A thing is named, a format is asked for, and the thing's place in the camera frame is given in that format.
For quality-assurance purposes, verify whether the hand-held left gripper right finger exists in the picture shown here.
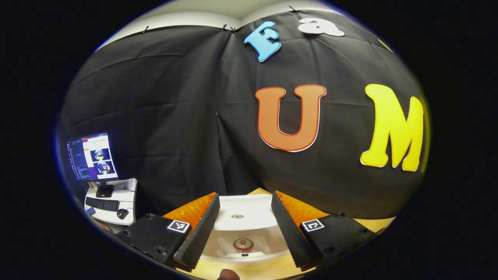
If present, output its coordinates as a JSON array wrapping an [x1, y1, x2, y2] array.
[[271, 191, 381, 272]]

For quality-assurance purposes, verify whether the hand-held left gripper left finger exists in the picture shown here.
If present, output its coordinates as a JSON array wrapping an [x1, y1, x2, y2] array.
[[116, 192, 221, 273]]

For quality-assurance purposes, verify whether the white desktop garbage bin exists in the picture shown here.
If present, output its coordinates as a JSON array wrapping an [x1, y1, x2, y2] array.
[[200, 194, 291, 263]]

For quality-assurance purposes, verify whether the white garbage bin lid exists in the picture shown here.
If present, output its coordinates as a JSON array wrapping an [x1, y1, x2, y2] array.
[[214, 194, 279, 232]]

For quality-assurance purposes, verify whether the orange pop can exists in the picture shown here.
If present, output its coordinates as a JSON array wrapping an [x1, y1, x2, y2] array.
[[233, 238, 254, 252]]

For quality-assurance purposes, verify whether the white side table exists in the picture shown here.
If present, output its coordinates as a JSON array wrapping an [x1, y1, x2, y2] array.
[[84, 178, 138, 226]]

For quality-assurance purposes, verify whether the black keyboard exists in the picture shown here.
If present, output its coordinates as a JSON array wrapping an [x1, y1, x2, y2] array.
[[86, 197, 120, 212]]

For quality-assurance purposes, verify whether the black backdrop cloth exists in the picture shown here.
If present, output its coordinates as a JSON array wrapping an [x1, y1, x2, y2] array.
[[56, 10, 431, 220]]

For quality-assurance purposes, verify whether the computer monitor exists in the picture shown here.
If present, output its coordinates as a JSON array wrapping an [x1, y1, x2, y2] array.
[[67, 132, 119, 198]]

